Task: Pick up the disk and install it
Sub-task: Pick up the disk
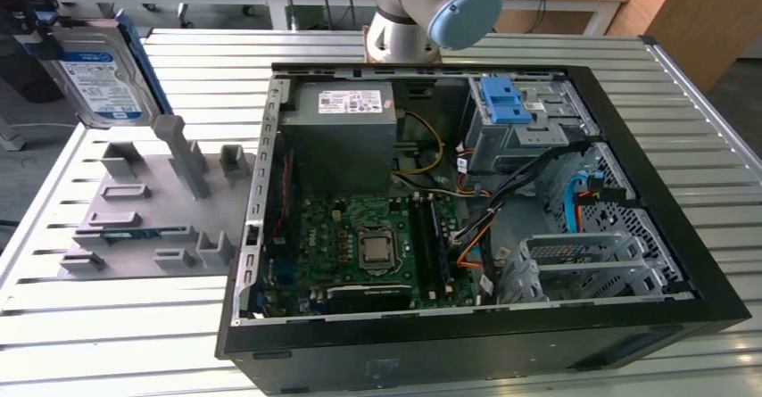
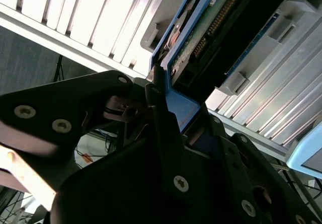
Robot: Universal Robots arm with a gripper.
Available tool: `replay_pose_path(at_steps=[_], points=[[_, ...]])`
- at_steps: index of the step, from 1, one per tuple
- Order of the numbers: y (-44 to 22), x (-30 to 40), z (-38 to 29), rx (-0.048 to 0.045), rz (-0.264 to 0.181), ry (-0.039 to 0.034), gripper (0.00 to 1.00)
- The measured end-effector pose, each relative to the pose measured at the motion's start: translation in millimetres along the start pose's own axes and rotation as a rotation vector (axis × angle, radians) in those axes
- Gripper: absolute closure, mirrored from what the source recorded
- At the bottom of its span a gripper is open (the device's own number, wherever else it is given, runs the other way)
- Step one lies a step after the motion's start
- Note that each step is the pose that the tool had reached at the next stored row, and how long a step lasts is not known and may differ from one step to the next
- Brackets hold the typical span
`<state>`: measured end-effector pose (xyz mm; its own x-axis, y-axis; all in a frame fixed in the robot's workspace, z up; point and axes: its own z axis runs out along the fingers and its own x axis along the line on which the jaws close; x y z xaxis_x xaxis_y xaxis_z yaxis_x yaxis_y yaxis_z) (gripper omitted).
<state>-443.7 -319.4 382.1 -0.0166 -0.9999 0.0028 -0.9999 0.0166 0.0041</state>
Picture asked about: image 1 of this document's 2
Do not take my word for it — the blue data wire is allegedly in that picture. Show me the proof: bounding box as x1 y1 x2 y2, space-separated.
560 170 603 234

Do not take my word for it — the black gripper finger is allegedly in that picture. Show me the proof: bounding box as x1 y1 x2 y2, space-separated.
9 0 65 62

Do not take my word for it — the black cable bundle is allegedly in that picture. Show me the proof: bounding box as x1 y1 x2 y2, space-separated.
449 140 600 247

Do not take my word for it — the black RAM slot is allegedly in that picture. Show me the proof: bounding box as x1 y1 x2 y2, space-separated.
425 194 457 296
409 194 440 299

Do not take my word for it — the grey parts rack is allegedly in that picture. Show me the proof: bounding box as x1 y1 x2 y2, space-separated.
56 115 259 282

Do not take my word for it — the black mesh wastebasket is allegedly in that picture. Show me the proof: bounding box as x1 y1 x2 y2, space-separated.
0 0 66 103

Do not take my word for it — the red black twisted wire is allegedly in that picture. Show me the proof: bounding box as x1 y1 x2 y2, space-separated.
271 149 297 247

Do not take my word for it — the metal disk bay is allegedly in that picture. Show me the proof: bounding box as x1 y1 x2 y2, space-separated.
497 229 684 305

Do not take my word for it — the metal optical drive cage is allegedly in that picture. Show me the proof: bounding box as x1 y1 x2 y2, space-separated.
464 74 603 180

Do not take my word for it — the CPU socket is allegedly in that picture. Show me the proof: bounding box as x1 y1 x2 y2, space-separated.
353 224 403 278

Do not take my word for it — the silver CPU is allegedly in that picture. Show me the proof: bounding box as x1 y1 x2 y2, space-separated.
359 236 395 265

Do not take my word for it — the hard disk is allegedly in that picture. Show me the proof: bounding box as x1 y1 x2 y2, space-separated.
33 9 174 130

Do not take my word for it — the black graphics card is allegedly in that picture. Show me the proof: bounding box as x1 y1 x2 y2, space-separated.
324 283 413 314

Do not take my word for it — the blue RAM stick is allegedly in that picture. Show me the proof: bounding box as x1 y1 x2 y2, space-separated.
100 230 162 244

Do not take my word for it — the blue plastic drive latch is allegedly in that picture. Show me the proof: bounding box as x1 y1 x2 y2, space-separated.
479 75 533 126

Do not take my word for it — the grey black wire bundle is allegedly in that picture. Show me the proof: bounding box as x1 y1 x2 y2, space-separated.
392 183 495 200

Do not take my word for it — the wooden cabinet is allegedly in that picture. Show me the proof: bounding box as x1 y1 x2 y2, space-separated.
606 0 762 99

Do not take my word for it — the green motherboard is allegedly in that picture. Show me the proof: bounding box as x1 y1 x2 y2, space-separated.
264 191 484 318

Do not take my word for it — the black open PC case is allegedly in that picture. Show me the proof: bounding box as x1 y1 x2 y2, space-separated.
213 61 752 393

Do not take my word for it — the grey metal stand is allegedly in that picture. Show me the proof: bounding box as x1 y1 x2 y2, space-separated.
0 115 28 153

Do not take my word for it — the grey power supply unit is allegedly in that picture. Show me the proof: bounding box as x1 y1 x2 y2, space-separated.
279 79 399 200

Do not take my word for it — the red orange wire bundle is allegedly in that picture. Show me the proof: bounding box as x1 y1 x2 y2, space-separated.
453 145 496 199

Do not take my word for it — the yellow wire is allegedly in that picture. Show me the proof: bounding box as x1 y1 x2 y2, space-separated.
391 110 448 177

